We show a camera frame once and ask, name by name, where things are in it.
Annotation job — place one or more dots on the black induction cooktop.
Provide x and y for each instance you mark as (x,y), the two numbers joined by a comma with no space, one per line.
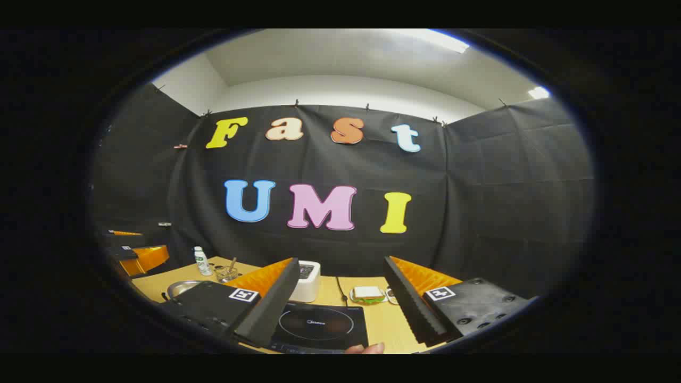
(319,324)

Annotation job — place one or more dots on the white drink bottle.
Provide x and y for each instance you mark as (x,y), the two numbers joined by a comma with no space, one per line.
(202,263)

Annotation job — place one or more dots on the clear glass utensil holder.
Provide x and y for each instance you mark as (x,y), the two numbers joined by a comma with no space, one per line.
(226,275)

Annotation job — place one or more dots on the clear sandwich plate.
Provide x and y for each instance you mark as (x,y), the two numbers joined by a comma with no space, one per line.
(352,296)

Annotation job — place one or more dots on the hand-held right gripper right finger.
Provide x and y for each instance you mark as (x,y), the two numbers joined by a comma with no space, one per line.
(409,303)

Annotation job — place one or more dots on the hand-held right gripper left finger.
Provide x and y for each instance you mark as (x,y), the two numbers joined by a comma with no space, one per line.
(271,308)

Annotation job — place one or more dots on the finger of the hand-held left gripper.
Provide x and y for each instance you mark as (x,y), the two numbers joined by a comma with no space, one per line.
(127,240)
(123,253)

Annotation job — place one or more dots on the white toaster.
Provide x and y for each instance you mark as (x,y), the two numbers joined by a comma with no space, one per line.
(308,287)

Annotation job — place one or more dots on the wooden stick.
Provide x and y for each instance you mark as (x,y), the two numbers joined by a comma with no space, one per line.
(233,263)

